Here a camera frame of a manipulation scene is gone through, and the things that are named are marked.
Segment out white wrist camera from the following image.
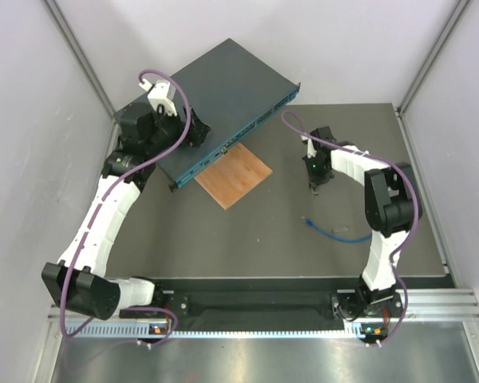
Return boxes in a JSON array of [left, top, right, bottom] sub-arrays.
[[300, 135, 317, 159], [139, 79, 177, 116]]

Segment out grey table mat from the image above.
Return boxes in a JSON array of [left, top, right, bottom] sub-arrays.
[[81, 102, 450, 279]]

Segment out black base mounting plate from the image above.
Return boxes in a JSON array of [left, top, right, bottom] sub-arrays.
[[73, 277, 456, 332]]

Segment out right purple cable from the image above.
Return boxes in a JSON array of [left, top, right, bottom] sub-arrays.
[[282, 111, 420, 348]]

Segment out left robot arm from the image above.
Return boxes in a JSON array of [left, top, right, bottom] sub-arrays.
[[41, 102, 211, 320]]

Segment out blue ethernet cable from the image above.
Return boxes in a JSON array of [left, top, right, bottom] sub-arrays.
[[300, 215, 374, 243]]

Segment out blue-grey network switch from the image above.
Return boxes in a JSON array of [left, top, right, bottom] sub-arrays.
[[113, 38, 302, 194]]

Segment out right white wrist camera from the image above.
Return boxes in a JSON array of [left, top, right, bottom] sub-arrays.
[[300, 135, 317, 159]]

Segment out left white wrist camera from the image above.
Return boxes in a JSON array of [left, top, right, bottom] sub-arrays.
[[139, 79, 177, 116]]

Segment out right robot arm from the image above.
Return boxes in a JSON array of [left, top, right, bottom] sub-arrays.
[[301, 127, 422, 316]]

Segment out wooden board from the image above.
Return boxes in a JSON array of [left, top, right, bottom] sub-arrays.
[[195, 144, 272, 210]]

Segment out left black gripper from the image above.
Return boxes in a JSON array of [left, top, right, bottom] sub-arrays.
[[145, 104, 210, 156]]

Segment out perforated cable duct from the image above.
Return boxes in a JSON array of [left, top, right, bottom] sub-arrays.
[[63, 321, 368, 340]]

